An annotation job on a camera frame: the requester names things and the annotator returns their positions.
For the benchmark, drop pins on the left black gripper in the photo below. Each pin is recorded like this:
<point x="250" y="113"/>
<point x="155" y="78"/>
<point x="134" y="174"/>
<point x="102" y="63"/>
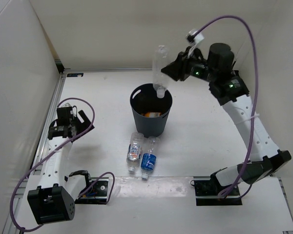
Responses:
<point x="87" y="122"/>

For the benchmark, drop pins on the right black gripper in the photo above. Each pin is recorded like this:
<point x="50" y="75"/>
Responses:
<point x="173" y="69"/>

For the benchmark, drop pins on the clear unlabelled plastic bottle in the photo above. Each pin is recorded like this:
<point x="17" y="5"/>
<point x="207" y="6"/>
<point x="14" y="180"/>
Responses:
<point x="160" y="80"/>

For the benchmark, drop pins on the orange juice bottle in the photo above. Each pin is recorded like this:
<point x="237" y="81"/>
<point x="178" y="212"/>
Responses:
<point x="152" y="114"/>

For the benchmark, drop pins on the clear bottle white orange label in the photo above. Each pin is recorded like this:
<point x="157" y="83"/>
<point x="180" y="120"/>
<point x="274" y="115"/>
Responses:
<point x="134" y="152"/>

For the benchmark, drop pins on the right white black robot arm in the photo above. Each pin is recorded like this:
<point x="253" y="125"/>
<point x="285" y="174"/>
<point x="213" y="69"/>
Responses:
<point x="263" y="156"/>

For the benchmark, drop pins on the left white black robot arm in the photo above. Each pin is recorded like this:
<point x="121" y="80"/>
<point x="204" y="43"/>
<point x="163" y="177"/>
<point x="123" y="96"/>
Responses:
<point x="54" y="198"/>

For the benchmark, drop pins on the dark grey plastic bin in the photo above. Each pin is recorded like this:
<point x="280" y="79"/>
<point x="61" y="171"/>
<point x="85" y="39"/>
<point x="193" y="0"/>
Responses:
<point x="144" y="99"/>

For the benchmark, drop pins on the left blue corner sticker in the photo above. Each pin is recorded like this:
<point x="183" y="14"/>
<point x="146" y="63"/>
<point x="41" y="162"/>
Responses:
<point x="75" y="75"/>

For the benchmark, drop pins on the clear bottle blue label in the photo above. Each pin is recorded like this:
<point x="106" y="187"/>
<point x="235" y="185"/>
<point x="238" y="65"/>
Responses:
<point x="149" y="157"/>

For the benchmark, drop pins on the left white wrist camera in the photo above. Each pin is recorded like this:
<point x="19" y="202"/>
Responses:
<point x="66" y="105"/>

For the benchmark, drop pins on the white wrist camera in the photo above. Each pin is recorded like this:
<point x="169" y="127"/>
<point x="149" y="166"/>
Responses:
<point x="66" y="105"/>
<point x="195" y="39"/>

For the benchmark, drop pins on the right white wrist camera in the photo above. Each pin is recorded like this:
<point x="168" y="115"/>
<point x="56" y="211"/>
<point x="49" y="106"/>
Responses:
<point x="195" y="39"/>

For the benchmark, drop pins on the left aluminium frame rail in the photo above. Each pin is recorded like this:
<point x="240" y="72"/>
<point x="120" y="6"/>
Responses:
<point x="9" y="227"/>

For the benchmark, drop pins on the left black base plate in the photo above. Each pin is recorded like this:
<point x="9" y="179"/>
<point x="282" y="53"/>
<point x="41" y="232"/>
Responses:
<point x="97" y="195"/>

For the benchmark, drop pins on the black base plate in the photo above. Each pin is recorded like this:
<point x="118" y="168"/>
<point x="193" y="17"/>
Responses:
<point x="97" y="195"/>
<point x="207" y="196"/>

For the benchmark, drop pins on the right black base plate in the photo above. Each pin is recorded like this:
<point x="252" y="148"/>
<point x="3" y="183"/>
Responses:
<point x="207" y="196"/>

